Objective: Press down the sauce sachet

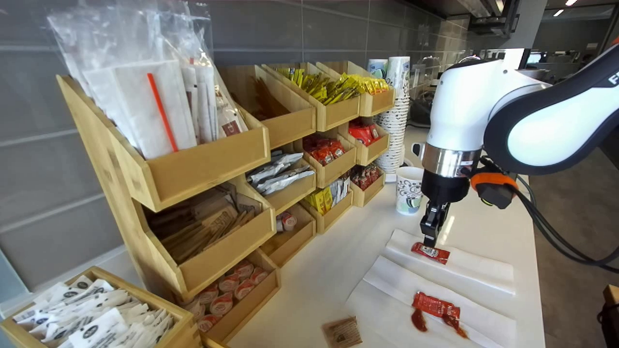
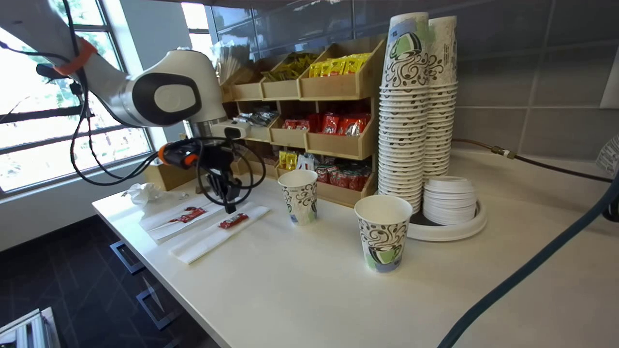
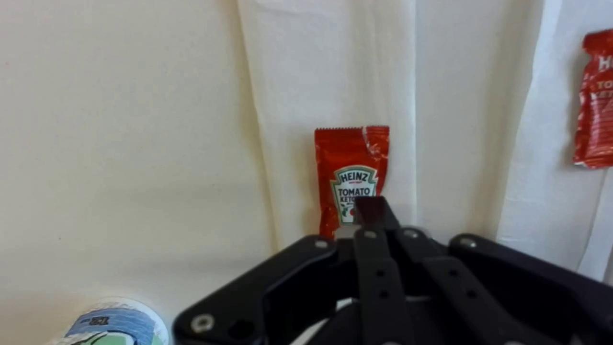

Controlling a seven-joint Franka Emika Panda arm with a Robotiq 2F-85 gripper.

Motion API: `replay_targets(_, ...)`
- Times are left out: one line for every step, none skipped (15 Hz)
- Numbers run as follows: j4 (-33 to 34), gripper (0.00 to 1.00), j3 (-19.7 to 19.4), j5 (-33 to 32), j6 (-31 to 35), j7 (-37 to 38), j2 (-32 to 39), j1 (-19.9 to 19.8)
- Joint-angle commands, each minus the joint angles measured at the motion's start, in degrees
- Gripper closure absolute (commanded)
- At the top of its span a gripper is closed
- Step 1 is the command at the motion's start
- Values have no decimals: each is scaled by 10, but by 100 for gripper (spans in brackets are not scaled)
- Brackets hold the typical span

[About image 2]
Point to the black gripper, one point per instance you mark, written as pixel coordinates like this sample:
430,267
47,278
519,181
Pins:
225,166

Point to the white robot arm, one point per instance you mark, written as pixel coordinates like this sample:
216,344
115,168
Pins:
187,69

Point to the opened leaking red sauce sachet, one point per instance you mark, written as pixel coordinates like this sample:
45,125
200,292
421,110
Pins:
188,214

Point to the red white packets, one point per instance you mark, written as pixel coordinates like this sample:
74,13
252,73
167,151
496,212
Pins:
206,241

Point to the small yellow packet pile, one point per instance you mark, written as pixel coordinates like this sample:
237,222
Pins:
287,160

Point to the patterned paper cup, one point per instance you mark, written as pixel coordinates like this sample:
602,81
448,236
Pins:
384,234
299,195

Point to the wide white paper napkin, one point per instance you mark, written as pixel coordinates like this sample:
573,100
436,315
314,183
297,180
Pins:
161,224

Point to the silver packet pile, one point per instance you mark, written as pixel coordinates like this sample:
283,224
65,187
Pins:
258,116

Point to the red packet pile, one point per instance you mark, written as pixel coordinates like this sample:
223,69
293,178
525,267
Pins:
297,123
345,174
345,123

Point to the bamboo rack with silver packets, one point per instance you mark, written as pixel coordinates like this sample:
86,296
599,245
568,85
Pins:
248,91

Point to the bamboo rack with yellow packets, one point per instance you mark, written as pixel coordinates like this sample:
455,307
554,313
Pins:
335,87
281,89

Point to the tall paper cup stack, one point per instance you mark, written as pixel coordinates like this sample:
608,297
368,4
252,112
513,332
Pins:
444,108
403,116

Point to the white cup lid stack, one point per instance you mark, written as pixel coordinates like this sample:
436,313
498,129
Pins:
450,199

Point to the white lids on plate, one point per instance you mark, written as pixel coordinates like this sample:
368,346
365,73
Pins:
465,230

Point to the window with dark frame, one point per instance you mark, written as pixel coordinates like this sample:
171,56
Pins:
40,154

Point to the white metal frame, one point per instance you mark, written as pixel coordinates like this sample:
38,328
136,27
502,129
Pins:
26,330

